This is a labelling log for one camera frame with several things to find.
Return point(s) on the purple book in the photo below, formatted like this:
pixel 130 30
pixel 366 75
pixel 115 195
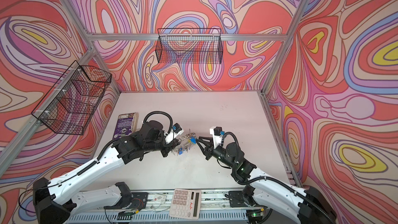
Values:
pixel 126 125

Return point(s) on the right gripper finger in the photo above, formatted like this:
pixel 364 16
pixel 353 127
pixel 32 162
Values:
pixel 205 140
pixel 204 148

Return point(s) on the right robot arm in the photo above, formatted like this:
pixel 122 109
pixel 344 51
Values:
pixel 302 206

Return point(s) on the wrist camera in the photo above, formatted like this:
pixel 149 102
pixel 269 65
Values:
pixel 176 131
pixel 217 136

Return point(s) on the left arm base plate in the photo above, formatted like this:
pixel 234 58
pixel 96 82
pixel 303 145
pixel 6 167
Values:
pixel 135 200

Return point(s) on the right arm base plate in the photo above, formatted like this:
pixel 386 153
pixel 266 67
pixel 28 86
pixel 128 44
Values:
pixel 238 198

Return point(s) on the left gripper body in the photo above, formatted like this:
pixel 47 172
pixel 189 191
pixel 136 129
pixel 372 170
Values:
pixel 167 150

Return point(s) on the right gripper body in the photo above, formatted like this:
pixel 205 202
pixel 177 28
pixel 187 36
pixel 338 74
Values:
pixel 212 152

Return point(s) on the small white label card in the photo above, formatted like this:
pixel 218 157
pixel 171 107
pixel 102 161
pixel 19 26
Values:
pixel 159 198

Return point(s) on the wire basket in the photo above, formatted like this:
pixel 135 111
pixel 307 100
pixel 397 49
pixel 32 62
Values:
pixel 70 104
pixel 189 46

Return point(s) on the back wire basket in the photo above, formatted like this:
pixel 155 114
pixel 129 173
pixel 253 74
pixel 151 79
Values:
pixel 189 46

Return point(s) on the left wire basket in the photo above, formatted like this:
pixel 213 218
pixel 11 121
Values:
pixel 70 104

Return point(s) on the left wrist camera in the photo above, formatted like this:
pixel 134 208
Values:
pixel 176 131

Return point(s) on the round keyring disc with keys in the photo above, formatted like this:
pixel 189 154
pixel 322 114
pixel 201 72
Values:
pixel 185 144

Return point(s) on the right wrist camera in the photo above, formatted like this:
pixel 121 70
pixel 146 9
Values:
pixel 217 136

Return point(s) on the white pink calculator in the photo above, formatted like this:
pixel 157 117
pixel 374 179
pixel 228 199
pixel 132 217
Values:
pixel 186 204

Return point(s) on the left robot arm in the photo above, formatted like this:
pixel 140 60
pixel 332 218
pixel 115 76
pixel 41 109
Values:
pixel 57 199

